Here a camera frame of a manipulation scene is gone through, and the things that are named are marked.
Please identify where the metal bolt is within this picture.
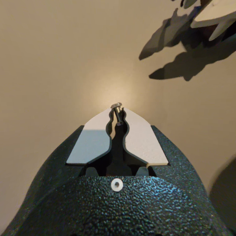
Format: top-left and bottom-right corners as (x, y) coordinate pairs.
(115, 108), (125, 126)

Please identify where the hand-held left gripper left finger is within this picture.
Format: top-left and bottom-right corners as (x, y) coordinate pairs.
(66, 108), (114, 169)

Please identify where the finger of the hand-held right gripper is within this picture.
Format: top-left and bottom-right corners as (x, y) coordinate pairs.
(190, 0), (236, 28)
(209, 18), (236, 41)

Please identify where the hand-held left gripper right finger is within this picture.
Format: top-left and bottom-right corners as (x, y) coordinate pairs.
(123, 107), (169, 166)

